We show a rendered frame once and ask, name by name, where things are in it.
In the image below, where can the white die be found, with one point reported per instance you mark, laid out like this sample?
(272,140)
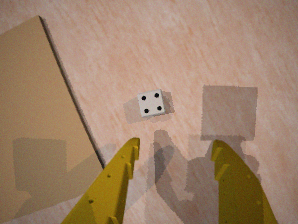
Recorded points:
(151,103)

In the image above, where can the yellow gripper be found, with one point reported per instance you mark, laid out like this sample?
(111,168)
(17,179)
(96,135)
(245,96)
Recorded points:
(241,197)

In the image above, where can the tan square mat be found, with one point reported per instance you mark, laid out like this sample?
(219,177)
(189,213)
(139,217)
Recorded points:
(47,155)

